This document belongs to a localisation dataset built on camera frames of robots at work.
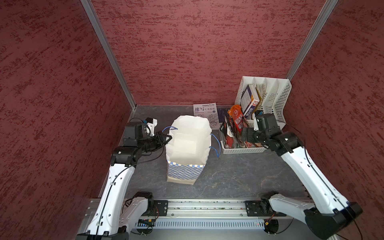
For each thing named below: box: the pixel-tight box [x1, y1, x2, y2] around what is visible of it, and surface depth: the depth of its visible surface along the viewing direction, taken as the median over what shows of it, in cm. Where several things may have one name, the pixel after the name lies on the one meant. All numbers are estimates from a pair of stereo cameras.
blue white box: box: [240, 83, 260, 118], surface depth 99 cm
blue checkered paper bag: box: [162, 115, 221, 185], surface depth 76 cm
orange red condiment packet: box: [228, 104, 244, 133], surface depth 92 cm
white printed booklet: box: [193, 102, 220, 130], surface depth 117 cm
